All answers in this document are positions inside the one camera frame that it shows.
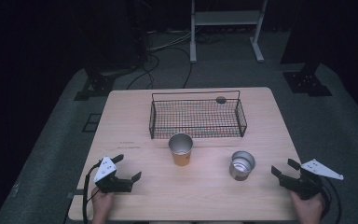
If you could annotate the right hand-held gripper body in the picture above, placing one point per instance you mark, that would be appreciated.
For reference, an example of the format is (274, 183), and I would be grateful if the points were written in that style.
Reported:
(306, 186)

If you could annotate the orange paper cup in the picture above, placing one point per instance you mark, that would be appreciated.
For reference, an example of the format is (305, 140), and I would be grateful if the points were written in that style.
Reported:
(181, 158)

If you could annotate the white metal stand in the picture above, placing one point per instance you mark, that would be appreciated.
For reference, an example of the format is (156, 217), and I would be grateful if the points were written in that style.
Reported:
(227, 18)

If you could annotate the silver metal can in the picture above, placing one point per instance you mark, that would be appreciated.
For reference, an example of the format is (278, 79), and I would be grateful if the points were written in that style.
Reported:
(238, 174)

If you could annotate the person's right hand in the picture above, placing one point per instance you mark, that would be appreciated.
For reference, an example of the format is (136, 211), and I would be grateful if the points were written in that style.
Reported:
(309, 211)

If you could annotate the grey tape strip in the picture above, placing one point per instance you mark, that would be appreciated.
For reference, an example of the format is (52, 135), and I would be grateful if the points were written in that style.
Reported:
(74, 193)

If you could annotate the person's left hand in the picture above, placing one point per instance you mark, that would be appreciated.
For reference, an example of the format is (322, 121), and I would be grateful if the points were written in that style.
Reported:
(101, 205)

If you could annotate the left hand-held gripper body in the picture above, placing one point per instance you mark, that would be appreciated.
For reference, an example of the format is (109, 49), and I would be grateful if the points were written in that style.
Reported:
(107, 183)

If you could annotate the small grey round disc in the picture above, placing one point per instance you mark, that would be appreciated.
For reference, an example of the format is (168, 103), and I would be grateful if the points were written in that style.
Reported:
(221, 100)

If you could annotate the black stand base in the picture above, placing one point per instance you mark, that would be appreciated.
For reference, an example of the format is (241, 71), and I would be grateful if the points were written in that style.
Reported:
(98, 85)
(306, 82)

